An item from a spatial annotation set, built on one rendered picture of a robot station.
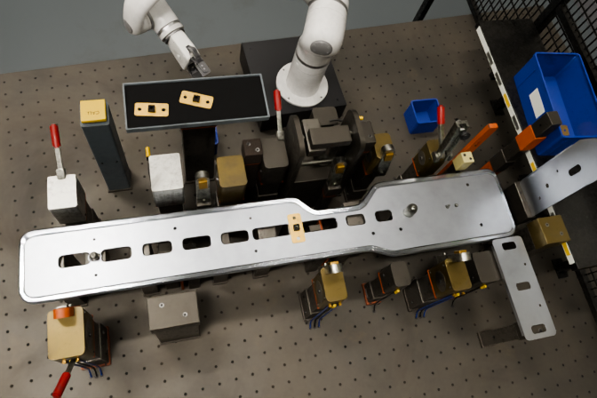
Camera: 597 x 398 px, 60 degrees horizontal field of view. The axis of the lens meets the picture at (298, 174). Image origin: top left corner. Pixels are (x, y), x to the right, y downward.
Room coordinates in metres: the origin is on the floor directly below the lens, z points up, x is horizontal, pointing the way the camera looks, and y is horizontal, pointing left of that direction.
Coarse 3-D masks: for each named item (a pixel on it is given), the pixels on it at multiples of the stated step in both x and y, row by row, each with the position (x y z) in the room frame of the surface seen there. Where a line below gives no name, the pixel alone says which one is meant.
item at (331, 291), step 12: (324, 276) 0.39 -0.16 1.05; (336, 276) 0.40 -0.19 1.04; (312, 288) 0.39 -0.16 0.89; (324, 288) 0.36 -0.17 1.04; (336, 288) 0.37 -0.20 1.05; (300, 300) 0.38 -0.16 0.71; (312, 300) 0.36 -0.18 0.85; (324, 300) 0.33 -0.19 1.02; (336, 300) 0.34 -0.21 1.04; (312, 312) 0.34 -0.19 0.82; (324, 312) 0.34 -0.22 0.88
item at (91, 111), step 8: (80, 104) 0.53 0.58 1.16; (88, 104) 0.53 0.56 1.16; (96, 104) 0.54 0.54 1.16; (104, 104) 0.55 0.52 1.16; (88, 112) 0.51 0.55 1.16; (96, 112) 0.52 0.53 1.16; (104, 112) 0.53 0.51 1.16; (88, 120) 0.49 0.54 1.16; (96, 120) 0.50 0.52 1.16; (104, 120) 0.51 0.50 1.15
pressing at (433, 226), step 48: (384, 192) 0.70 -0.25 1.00; (432, 192) 0.77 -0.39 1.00; (480, 192) 0.83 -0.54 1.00; (48, 240) 0.21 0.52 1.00; (96, 240) 0.26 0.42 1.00; (144, 240) 0.30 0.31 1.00; (288, 240) 0.45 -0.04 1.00; (336, 240) 0.51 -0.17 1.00; (384, 240) 0.56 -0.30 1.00; (432, 240) 0.62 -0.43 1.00; (480, 240) 0.68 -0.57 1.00; (48, 288) 0.11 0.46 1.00; (96, 288) 0.15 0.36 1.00
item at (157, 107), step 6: (144, 108) 0.58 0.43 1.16; (150, 108) 0.59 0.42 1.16; (156, 108) 0.59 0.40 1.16; (162, 108) 0.60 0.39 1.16; (168, 108) 0.61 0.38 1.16; (138, 114) 0.56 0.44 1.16; (144, 114) 0.57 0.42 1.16; (150, 114) 0.57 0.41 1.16; (156, 114) 0.58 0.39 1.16; (162, 114) 0.58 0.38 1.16; (168, 114) 0.59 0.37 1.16
